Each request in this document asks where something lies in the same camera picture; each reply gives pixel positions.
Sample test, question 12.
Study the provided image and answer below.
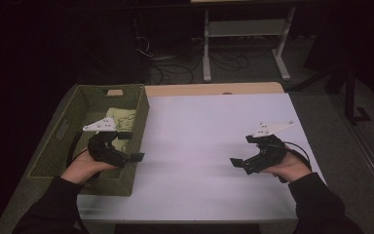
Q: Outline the green woven basket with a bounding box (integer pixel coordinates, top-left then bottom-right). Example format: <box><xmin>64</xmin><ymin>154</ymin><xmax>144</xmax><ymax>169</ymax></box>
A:
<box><xmin>27</xmin><ymin>83</ymin><xmax>150</xmax><ymax>198</ymax></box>

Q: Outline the metal floor rail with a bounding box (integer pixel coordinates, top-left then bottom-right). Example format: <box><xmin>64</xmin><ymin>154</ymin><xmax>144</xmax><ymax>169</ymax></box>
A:
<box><xmin>350</xmin><ymin>126</ymin><xmax>374</xmax><ymax>204</ymax></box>

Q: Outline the person's right hand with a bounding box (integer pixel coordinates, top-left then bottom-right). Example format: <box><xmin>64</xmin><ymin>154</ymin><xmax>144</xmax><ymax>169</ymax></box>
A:
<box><xmin>266</xmin><ymin>145</ymin><xmax>313</xmax><ymax>184</ymax></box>

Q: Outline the green printed cloth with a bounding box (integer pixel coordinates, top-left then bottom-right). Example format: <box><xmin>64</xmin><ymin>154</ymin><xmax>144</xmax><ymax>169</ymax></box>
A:
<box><xmin>105</xmin><ymin>106</ymin><xmax>137</xmax><ymax>154</ymax></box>

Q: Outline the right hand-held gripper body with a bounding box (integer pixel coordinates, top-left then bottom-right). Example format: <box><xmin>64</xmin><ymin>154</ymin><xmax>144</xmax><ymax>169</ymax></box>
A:
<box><xmin>243</xmin><ymin>120</ymin><xmax>295</xmax><ymax>176</ymax></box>

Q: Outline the person's left hand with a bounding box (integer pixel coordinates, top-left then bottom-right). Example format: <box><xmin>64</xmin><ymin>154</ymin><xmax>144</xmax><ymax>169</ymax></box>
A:
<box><xmin>60</xmin><ymin>149</ymin><xmax>118</xmax><ymax>185</ymax></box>

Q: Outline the black metal stand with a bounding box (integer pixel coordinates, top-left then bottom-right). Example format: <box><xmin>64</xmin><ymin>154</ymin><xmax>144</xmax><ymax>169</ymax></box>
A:
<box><xmin>291</xmin><ymin>61</ymin><xmax>373</xmax><ymax>126</ymax></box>

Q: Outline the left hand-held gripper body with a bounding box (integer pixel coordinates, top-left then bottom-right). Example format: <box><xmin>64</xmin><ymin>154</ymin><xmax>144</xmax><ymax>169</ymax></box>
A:
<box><xmin>82</xmin><ymin>117</ymin><xmax>131</xmax><ymax>169</ymax></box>

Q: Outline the white desk frame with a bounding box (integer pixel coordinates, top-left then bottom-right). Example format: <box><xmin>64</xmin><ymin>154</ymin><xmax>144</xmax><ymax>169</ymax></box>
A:
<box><xmin>203</xmin><ymin>6</ymin><xmax>297</xmax><ymax>83</ymax></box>

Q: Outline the tangle of black floor cables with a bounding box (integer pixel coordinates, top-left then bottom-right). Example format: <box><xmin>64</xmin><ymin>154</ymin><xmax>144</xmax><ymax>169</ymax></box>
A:
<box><xmin>135</xmin><ymin>35</ymin><xmax>252</xmax><ymax>86</ymax></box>

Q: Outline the white table sheet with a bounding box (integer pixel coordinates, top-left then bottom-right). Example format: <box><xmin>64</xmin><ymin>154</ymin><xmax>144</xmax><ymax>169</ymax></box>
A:
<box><xmin>77</xmin><ymin>93</ymin><xmax>326</xmax><ymax>222</ymax></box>

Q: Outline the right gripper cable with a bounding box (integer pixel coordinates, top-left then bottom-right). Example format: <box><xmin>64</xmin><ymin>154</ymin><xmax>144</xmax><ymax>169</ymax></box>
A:
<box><xmin>283</xmin><ymin>140</ymin><xmax>314</xmax><ymax>173</ymax></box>

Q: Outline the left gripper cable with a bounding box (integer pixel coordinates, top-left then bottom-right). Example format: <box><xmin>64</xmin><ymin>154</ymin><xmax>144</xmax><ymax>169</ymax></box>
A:
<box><xmin>65</xmin><ymin>130</ymin><xmax>91</xmax><ymax>170</ymax></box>

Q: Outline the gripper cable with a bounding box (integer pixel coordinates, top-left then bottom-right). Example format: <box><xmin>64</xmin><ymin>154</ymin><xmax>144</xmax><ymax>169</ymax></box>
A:
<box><xmin>283</xmin><ymin>140</ymin><xmax>314</xmax><ymax>173</ymax></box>
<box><xmin>65</xmin><ymin>130</ymin><xmax>91</xmax><ymax>170</ymax></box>

